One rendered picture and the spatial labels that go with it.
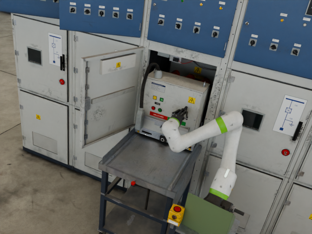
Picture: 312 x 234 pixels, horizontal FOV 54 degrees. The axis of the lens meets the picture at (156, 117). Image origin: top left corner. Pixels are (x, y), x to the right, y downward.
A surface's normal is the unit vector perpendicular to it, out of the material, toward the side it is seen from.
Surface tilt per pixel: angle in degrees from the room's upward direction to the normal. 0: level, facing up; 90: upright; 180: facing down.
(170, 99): 90
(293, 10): 90
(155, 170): 0
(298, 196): 90
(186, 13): 90
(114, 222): 0
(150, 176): 0
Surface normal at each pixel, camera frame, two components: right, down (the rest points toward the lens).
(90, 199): 0.13, -0.87
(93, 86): 0.75, 0.40
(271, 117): -0.39, 0.40
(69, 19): 0.10, 0.49
